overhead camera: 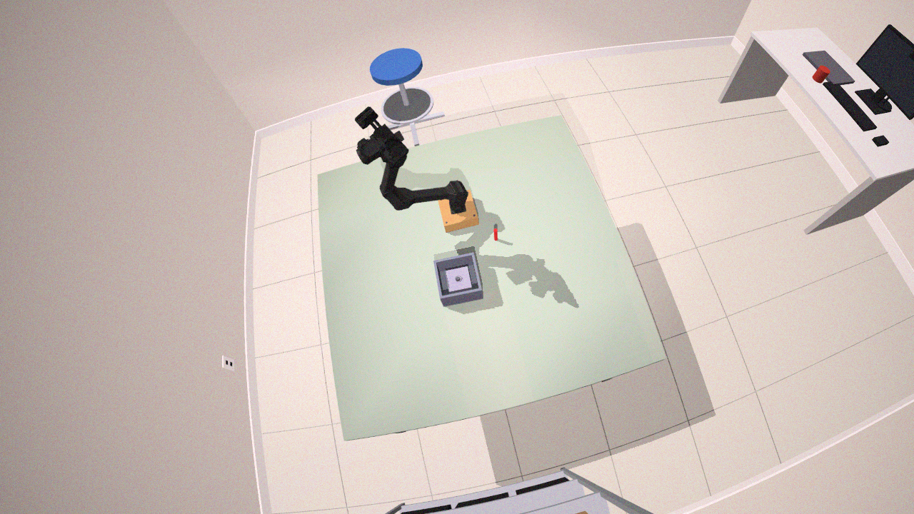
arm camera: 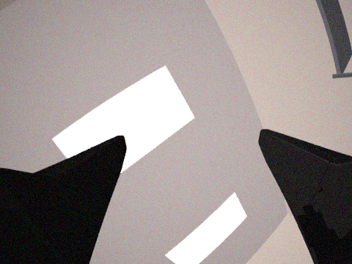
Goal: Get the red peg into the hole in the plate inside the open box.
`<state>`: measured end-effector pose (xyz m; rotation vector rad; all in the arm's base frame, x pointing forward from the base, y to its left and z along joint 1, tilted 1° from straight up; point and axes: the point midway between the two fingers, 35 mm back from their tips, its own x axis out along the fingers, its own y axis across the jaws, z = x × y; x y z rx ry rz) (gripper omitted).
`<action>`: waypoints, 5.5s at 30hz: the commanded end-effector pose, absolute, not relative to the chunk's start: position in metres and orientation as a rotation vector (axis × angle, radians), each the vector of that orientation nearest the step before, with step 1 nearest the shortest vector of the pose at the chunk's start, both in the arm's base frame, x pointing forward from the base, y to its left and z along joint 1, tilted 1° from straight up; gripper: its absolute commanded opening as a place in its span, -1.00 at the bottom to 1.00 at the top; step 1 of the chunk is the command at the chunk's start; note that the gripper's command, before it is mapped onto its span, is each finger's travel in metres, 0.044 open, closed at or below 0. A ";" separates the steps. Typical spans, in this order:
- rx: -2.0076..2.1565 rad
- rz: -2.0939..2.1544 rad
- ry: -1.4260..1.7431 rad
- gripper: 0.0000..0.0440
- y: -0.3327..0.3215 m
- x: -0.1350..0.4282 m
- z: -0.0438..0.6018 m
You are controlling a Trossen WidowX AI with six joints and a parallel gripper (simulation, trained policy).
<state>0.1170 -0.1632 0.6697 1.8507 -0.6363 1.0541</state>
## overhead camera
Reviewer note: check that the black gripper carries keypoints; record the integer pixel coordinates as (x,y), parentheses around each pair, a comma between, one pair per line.
(395,150)

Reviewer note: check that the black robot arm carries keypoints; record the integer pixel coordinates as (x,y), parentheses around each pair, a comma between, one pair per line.
(403,198)

